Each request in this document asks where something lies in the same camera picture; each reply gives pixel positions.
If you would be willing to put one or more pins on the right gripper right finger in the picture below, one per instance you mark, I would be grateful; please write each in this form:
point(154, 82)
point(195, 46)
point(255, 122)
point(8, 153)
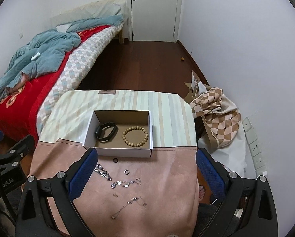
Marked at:
point(245, 206)

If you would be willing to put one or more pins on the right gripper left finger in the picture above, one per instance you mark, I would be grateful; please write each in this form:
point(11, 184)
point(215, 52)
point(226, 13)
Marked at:
point(34, 216)

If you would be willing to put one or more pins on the black smart band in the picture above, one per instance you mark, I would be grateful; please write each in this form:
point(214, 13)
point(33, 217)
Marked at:
point(106, 132)

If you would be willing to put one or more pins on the red bed cover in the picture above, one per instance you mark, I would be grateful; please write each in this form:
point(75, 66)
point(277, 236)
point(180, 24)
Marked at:
point(18, 111)

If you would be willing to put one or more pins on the white power strip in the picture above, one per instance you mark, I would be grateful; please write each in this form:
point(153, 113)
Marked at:
point(254, 148)

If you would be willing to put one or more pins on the white cardboard box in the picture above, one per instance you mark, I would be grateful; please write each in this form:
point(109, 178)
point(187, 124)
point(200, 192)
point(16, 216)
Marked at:
point(134, 138)

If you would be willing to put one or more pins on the checkered bed sheet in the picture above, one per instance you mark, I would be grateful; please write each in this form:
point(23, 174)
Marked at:
point(76, 68)

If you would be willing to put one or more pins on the blue quilt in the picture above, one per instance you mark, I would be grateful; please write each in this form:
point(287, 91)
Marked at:
point(46, 51)

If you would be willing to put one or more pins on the checkered beige cloth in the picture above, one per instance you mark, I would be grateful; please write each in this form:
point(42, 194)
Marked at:
point(219, 114)

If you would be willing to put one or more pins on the torn cardboard pieces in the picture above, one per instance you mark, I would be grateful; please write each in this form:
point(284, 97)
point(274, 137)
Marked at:
point(196, 87)

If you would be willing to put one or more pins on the striped pillow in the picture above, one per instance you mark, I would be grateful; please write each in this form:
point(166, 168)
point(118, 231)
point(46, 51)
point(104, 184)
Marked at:
point(98, 9)

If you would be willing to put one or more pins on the white door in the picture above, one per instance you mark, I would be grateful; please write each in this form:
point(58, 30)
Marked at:
point(154, 20)

